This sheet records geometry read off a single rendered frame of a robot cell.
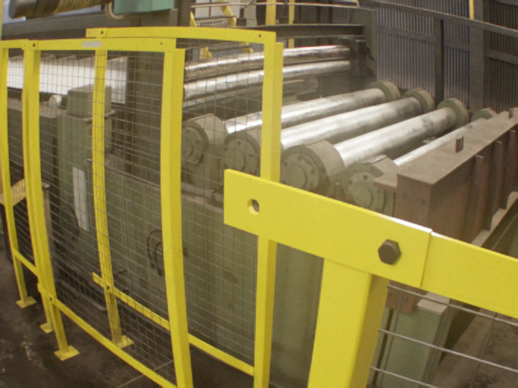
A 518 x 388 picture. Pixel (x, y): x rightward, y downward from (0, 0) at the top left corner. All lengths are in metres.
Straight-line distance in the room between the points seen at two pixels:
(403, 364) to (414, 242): 2.33
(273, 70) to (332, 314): 1.63
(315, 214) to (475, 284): 0.16
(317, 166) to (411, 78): 9.71
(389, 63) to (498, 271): 12.14
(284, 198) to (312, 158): 2.21
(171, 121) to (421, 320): 1.37
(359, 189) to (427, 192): 0.42
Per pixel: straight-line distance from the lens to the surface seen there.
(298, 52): 4.26
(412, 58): 12.30
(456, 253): 0.48
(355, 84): 5.11
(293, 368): 3.20
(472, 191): 2.93
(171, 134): 1.99
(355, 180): 2.62
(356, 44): 4.88
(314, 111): 3.91
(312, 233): 0.53
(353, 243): 0.51
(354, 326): 0.55
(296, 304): 2.98
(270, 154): 2.21
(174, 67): 1.94
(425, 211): 2.33
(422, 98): 4.65
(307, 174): 2.75
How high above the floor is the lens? 2.04
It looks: 21 degrees down
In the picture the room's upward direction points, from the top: 2 degrees clockwise
